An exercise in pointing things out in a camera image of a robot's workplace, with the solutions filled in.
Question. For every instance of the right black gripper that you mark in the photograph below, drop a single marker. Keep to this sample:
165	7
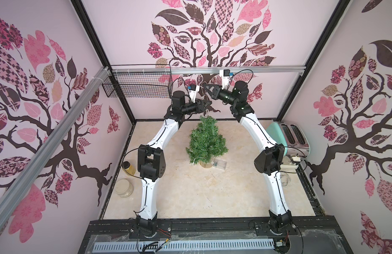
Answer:
215	92

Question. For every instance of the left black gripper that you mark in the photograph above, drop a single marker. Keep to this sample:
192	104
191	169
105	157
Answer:
204	101

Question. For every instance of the small green christmas tree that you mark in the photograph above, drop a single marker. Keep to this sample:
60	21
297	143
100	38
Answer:
206	143

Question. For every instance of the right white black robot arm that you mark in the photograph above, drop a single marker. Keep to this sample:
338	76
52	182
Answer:
271	154

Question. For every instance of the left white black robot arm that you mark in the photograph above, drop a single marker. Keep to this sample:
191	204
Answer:
151	163

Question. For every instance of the clear battery box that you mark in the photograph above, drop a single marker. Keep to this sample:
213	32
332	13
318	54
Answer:
219	164

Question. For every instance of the mint green chrome toaster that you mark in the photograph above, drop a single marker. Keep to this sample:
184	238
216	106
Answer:
292	138

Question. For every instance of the yellow liquid jar black lid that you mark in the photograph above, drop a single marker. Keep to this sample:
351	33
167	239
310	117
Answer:
128	168

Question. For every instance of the clear glass jar right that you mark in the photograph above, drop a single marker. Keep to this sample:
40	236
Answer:
285	179

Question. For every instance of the clear jar cream lid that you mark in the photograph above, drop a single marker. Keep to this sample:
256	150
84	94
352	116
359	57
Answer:
123	188

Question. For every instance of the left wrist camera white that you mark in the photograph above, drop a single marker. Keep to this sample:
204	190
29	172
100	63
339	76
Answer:
193	91

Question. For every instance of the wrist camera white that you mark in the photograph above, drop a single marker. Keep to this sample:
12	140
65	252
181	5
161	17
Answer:
193	91
226	78

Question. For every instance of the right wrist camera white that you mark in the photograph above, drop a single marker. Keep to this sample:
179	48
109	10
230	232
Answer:
226	78

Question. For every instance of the aluminium rail back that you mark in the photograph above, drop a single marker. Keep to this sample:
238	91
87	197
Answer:
207	70

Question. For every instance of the aluminium rail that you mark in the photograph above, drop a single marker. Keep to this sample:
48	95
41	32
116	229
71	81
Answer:
17	191
207	70

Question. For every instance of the black wire basket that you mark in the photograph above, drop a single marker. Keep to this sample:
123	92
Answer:
140	81

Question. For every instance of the white slotted cable duct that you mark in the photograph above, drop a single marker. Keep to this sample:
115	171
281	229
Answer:
180	246

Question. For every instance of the aluminium rail left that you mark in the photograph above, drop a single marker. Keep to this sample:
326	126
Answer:
17	191

